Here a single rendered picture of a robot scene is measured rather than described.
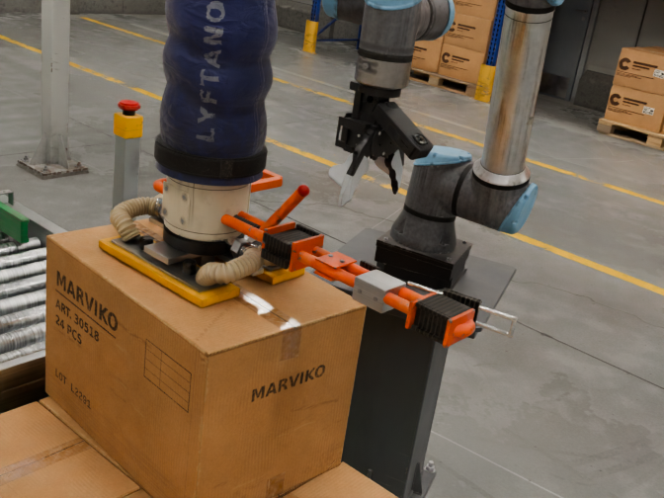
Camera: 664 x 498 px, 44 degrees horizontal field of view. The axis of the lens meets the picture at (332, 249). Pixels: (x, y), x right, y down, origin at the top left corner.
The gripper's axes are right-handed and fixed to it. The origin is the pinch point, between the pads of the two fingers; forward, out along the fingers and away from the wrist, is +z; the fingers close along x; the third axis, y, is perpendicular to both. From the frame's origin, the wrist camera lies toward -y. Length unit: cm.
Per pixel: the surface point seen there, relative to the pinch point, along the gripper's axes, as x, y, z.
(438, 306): 1.7, -18.3, 12.0
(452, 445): -117, 36, 122
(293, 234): -0.5, 17.6, 12.4
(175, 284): 15.2, 32.7, 25.2
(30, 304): 0, 115, 69
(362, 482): -14, 1, 67
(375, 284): 2.6, -5.7, 12.7
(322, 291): -11.4, 17.6, 27.4
